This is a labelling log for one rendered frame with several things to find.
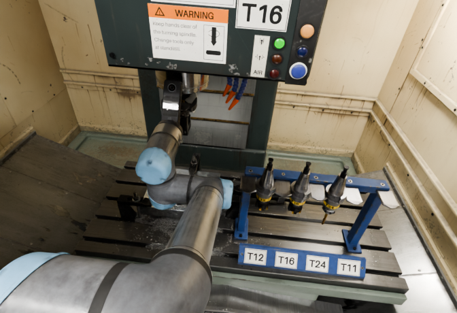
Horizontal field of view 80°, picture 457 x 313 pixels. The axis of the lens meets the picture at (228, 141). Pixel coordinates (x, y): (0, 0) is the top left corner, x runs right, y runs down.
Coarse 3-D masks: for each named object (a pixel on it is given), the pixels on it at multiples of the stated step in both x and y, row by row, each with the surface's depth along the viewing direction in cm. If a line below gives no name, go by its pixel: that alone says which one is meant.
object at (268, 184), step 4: (272, 168) 83; (264, 172) 83; (268, 172) 82; (272, 172) 82; (264, 176) 83; (268, 176) 83; (272, 176) 83; (260, 180) 85; (264, 180) 84; (268, 180) 83; (272, 180) 84; (260, 184) 86; (264, 184) 84; (268, 184) 84; (272, 184) 85; (268, 188) 85
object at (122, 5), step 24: (96, 0) 53; (120, 0) 52; (144, 0) 52; (120, 24) 55; (144, 24) 55; (288, 24) 52; (120, 48) 58; (144, 48) 58; (240, 48) 56; (288, 48) 55; (192, 72) 60; (216, 72) 59; (240, 72) 59
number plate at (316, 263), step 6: (312, 258) 97; (318, 258) 97; (324, 258) 97; (306, 264) 97; (312, 264) 97; (318, 264) 97; (324, 264) 97; (312, 270) 97; (318, 270) 97; (324, 270) 97
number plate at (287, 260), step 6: (276, 252) 98; (282, 252) 97; (276, 258) 97; (282, 258) 97; (288, 258) 97; (294, 258) 97; (276, 264) 97; (282, 264) 97; (288, 264) 97; (294, 264) 97
